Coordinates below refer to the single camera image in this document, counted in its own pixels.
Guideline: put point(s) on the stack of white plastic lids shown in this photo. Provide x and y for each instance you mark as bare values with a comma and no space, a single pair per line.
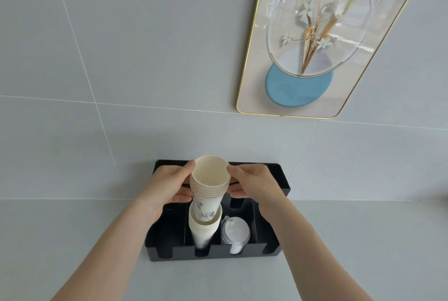
236,232

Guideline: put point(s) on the person's left hand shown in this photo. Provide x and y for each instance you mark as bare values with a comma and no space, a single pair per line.
162,185

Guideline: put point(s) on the person's left forearm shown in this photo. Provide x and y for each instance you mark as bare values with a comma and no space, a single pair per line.
112,244

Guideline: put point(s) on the person's left thumb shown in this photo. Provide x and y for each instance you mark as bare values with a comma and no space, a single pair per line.
182,170

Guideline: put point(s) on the person's right forearm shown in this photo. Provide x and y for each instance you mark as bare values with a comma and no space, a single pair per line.
308,251

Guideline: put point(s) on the gold framed floral wall art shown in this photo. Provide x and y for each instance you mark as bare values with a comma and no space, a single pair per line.
315,49

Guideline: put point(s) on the black cup organizer box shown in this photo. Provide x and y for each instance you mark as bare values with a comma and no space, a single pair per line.
168,237

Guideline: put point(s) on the stack of printed paper cups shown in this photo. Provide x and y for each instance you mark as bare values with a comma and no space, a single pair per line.
209,178
204,230

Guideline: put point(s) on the person's right thumb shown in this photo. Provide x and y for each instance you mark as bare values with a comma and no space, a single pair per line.
238,170

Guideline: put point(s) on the person's right hand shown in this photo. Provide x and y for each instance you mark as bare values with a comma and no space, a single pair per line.
259,183

